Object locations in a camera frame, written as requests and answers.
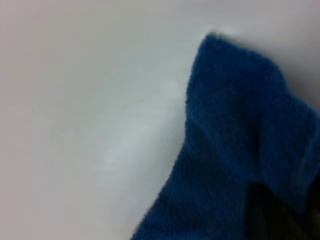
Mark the blue cloth with black hem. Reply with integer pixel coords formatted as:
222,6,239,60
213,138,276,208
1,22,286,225
129,32,320,240

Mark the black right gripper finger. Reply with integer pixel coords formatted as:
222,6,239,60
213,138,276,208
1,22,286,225
245,181,309,240

